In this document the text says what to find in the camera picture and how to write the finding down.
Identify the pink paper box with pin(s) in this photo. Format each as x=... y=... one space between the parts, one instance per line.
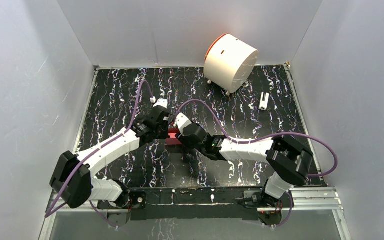
x=172 y=140

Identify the white cylindrical container orange rim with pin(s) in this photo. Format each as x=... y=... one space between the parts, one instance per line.
x=229 y=62

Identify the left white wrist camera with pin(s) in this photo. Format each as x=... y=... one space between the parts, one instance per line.
x=159 y=105

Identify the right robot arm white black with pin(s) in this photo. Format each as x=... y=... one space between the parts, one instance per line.
x=290 y=160

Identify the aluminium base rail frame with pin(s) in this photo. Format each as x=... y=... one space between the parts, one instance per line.
x=222 y=203

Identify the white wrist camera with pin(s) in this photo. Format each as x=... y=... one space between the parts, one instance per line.
x=159 y=105
x=181 y=122

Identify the small white plastic clip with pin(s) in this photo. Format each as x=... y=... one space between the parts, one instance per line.
x=264 y=100

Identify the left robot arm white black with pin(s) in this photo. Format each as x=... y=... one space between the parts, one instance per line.
x=74 y=175

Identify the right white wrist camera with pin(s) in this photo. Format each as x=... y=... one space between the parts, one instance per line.
x=181 y=122

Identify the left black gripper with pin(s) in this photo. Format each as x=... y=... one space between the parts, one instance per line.
x=163 y=126

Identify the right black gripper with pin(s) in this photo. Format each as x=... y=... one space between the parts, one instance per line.
x=181 y=136

